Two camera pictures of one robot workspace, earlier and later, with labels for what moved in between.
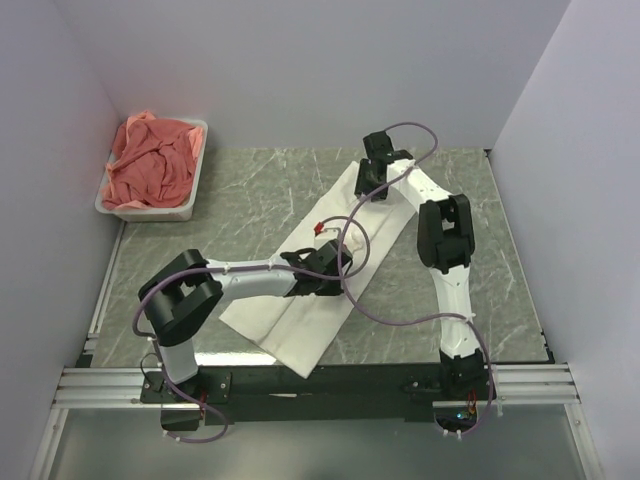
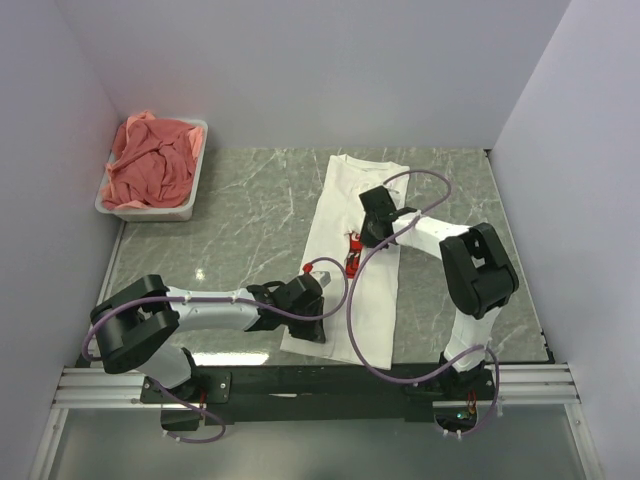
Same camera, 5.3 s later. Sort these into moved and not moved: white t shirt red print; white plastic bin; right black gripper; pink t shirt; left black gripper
Moved: white t shirt red print; left black gripper; right black gripper
Not moved: white plastic bin; pink t shirt
